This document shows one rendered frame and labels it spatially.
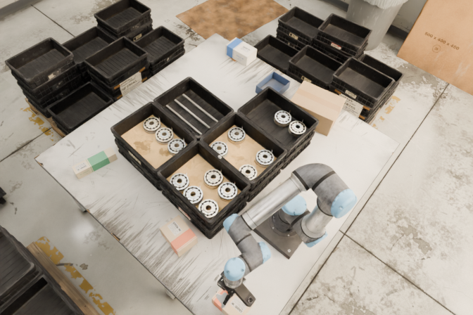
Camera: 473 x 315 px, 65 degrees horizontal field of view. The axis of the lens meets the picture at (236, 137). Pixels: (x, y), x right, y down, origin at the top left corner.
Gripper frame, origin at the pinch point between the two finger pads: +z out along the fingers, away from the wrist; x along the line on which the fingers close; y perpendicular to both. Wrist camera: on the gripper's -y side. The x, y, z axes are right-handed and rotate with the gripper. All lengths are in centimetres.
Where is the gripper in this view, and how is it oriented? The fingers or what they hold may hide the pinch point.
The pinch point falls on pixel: (234, 294)
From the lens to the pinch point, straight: 177.1
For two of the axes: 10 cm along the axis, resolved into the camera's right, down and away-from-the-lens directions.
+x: -6.4, 6.0, -4.8
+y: -7.7, -5.4, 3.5
